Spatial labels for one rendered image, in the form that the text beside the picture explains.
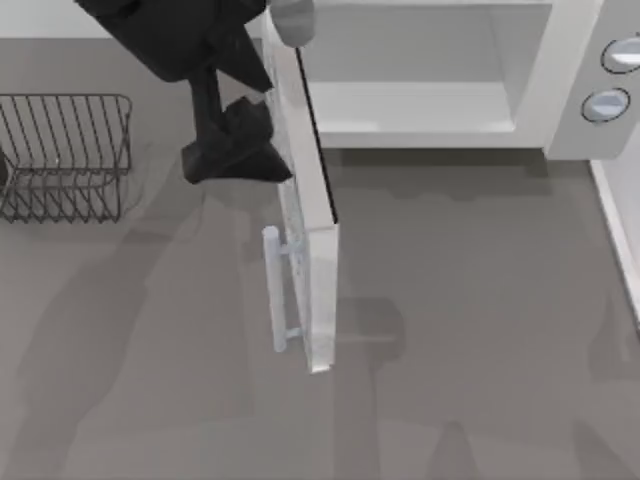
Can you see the white microwave door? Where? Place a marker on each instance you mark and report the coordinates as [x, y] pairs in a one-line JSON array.
[[307, 190]]

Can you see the pale microwave oven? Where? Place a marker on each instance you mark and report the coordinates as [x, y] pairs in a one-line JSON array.
[[415, 105]]

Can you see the small grey microwave knob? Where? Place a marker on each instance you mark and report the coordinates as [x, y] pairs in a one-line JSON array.
[[605, 105]]

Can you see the large grey microwave knob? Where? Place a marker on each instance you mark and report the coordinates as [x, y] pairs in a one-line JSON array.
[[622, 54]]

